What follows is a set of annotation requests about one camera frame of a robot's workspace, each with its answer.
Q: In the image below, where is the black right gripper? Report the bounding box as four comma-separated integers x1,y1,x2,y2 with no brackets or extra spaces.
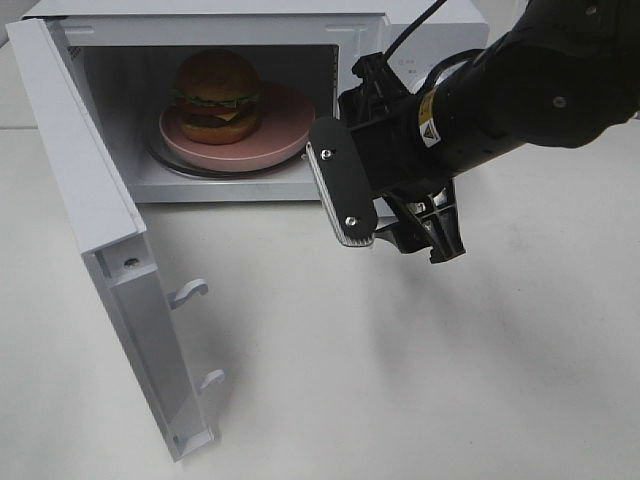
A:
339,53,480,264

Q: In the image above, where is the pink round plate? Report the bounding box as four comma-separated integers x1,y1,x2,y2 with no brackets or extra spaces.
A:
159,82,315,173

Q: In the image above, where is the burger with lettuce and cheese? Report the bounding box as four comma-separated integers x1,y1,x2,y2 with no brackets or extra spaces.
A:
173,48,262,145

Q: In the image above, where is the white microwave door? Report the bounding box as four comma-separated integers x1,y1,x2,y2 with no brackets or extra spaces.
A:
7,19,214,460

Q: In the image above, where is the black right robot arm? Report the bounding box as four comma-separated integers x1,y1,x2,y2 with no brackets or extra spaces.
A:
309,1,639,263

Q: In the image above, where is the white microwave oven body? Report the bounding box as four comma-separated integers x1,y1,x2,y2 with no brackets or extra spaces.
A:
19,0,490,221

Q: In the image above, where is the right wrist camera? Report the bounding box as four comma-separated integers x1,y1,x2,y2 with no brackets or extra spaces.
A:
306,116,378,248

